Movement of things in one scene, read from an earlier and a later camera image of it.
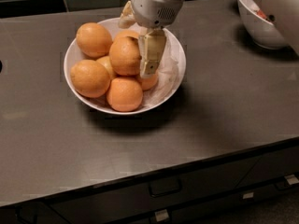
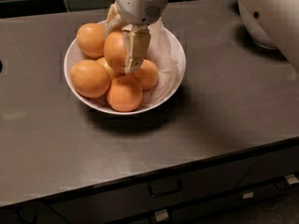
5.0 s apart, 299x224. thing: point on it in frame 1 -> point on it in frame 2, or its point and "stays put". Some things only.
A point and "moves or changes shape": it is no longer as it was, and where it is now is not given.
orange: x=124 y=55 moves or changes shape
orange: x=149 y=82 stays put
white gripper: x=152 y=8 -> x=137 y=6
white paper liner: x=171 y=70 stays put
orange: x=90 y=78 stays put
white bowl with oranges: x=103 y=66 stays put
